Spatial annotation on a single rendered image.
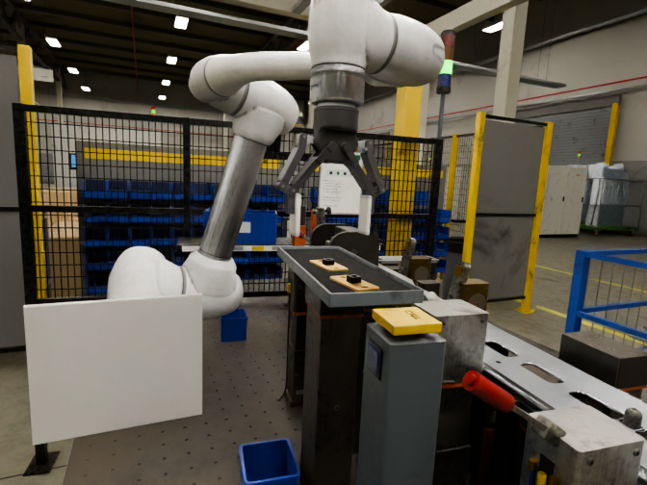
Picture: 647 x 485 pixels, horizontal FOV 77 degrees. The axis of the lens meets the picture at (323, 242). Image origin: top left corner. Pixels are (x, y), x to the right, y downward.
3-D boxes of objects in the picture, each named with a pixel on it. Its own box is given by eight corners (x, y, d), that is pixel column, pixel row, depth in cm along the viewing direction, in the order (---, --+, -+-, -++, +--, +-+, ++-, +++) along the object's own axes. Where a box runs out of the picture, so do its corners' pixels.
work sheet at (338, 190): (360, 215, 205) (364, 152, 200) (317, 214, 198) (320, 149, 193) (358, 215, 207) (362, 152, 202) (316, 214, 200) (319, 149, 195)
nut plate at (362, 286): (380, 290, 57) (381, 281, 57) (358, 292, 56) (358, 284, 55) (349, 276, 65) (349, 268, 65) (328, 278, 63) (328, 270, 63)
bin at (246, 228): (276, 244, 173) (277, 214, 171) (202, 242, 168) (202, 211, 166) (275, 239, 189) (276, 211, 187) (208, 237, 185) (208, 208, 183)
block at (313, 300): (351, 516, 75) (367, 279, 68) (309, 524, 73) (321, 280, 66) (334, 477, 84) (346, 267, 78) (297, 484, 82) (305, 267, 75)
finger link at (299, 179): (338, 146, 67) (333, 140, 66) (295, 196, 65) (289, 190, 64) (327, 147, 70) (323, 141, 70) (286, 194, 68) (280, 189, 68)
